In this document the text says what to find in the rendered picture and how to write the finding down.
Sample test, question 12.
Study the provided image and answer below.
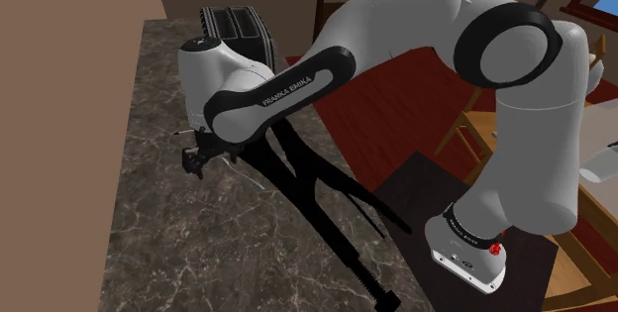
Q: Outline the wooden table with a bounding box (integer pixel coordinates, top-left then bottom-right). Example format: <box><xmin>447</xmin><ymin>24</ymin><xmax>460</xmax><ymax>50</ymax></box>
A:
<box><xmin>542</xmin><ymin>98</ymin><xmax>618</xmax><ymax>312</ymax></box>

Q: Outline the dark robot stand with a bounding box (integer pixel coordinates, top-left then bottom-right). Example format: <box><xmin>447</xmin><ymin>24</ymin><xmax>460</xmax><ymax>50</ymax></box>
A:
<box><xmin>372</xmin><ymin>150</ymin><xmax>562</xmax><ymax>312</ymax></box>

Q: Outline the thin silver knife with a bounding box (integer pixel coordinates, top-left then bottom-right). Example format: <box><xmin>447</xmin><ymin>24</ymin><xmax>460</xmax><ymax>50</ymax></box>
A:
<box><xmin>221</xmin><ymin>156</ymin><xmax>266</xmax><ymax>191</ymax></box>

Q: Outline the black toaster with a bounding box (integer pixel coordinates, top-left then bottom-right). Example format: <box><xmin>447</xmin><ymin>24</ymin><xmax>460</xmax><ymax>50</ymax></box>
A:
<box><xmin>198</xmin><ymin>5</ymin><xmax>278</xmax><ymax>73</ymax></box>

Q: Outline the wooden chair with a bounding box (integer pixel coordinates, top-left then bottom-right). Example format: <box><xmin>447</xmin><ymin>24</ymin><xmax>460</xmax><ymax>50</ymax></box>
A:
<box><xmin>434</xmin><ymin>34</ymin><xmax>607</xmax><ymax>187</ymax></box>

